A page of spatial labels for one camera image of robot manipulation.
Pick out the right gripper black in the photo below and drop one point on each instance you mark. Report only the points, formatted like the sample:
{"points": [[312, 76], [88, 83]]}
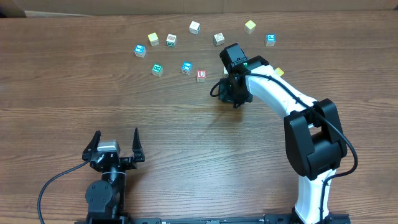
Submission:
{"points": [[225, 96]]}

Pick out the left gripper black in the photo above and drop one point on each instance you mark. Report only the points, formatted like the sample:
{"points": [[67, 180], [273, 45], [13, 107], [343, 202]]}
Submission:
{"points": [[130, 163]]}

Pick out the red U block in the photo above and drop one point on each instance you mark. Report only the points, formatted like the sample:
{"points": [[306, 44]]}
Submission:
{"points": [[201, 75]]}

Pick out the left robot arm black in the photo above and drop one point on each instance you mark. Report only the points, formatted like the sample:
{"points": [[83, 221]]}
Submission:
{"points": [[105, 197]]}

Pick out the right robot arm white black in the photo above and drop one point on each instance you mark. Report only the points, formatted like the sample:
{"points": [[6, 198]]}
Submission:
{"points": [[314, 141]]}

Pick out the plain white block centre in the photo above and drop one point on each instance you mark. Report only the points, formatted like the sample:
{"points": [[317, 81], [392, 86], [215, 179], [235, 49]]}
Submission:
{"points": [[225, 73]]}

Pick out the blue block centre left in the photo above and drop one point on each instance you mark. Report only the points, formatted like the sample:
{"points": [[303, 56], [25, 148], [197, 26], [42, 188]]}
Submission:
{"points": [[186, 67]]}

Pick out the white block red C side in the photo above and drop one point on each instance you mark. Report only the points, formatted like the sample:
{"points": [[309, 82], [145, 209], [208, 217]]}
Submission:
{"points": [[218, 39]]}

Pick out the blue P block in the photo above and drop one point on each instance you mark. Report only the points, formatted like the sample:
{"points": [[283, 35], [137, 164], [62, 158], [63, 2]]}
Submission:
{"points": [[270, 40]]}

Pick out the yellow 8 block top right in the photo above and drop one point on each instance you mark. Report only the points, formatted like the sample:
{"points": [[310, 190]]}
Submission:
{"points": [[249, 27]]}

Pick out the white block top centre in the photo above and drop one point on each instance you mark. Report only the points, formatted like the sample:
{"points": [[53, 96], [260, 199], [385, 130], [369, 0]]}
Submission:
{"points": [[194, 27]]}

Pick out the green R block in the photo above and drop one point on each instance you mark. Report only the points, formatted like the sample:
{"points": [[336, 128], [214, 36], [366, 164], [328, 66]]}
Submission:
{"points": [[157, 70]]}

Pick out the white block green side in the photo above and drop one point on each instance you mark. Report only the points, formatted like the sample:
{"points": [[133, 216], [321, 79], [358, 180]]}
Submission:
{"points": [[171, 40]]}

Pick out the yellow block top left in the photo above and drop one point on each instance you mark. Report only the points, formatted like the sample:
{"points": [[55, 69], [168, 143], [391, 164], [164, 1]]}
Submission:
{"points": [[153, 39]]}

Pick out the blue block far left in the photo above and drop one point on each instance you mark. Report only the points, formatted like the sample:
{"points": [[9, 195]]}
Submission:
{"points": [[140, 50]]}

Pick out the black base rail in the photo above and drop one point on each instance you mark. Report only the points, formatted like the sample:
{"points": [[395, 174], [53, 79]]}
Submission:
{"points": [[214, 220]]}

